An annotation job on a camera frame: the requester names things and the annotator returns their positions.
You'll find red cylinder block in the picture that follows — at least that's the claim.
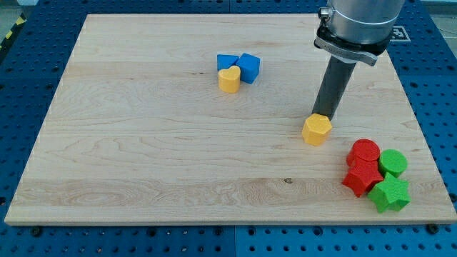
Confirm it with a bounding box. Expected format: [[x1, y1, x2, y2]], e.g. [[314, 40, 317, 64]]
[[346, 138, 381, 166]]

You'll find green cylinder block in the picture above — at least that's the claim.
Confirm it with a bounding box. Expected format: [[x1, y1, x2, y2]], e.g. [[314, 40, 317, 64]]
[[378, 149, 408, 178]]

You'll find blue triangular block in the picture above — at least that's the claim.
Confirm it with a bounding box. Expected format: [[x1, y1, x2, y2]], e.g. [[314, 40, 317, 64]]
[[216, 54, 239, 71]]

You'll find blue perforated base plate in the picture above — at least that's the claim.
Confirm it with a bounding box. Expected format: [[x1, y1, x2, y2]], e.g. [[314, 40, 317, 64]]
[[1, 1, 456, 256]]

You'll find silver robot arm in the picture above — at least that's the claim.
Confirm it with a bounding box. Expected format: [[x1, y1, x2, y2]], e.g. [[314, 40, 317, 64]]
[[314, 0, 405, 66]]

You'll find green star block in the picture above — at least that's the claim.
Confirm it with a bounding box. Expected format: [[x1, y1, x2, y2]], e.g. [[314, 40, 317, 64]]
[[367, 173, 411, 213]]

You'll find yellow hexagon block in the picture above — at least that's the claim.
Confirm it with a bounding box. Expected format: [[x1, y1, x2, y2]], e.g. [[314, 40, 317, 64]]
[[301, 114, 333, 146]]

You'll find wooden board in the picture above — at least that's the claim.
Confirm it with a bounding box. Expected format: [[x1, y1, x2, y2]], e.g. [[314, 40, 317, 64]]
[[5, 14, 456, 226]]

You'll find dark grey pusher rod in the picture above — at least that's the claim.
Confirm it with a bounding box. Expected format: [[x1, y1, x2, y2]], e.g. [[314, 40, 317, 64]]
[[311, 56, 356, 120]]

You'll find yellow heart block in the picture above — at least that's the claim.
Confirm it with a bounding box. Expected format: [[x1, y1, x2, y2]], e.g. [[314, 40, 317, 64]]
[[218, 66, 241, 94]]

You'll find white fiducial marker tag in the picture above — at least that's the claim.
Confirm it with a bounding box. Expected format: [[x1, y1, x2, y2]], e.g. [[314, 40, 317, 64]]
[[391, 25, 411, 42]]

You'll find blue cube block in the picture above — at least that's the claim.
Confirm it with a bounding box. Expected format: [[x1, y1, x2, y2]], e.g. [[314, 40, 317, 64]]
[[236, 53, 261, 84]]

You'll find red star block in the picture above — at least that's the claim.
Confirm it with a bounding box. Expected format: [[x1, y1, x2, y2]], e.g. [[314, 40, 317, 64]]
[[342, 158, 383, 197]]

